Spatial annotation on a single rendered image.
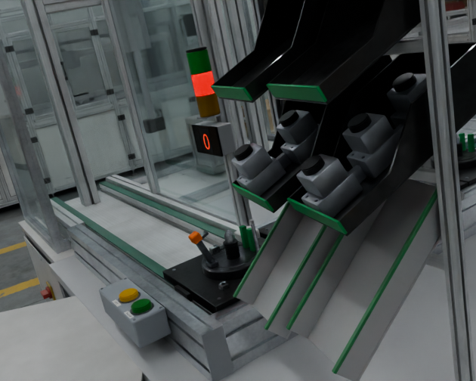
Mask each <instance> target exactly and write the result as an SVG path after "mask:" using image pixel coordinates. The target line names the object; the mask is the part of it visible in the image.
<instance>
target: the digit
mask: <svg viewBox="0 0 476 381"><path fill-rule="evenodd" d="M199 133H200V137H201V141H202V147H203V150H204V152H208V153H213V149H212V143H211V139H210V136H209V130H208V129H203V128H199Z"/></svg>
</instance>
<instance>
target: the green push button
mask: <svg viewBox="0 0 476 381"><path fill-rule="evenodd" d="M151 307H152V304H151V301H150V300H149V299H139V300H137V301H136V302H134V303H133V304H132V305H131V310H132V312H133V313H136V314H137V313H142V312H145V311H147V310H149V309H150V308H151Z"/></svg>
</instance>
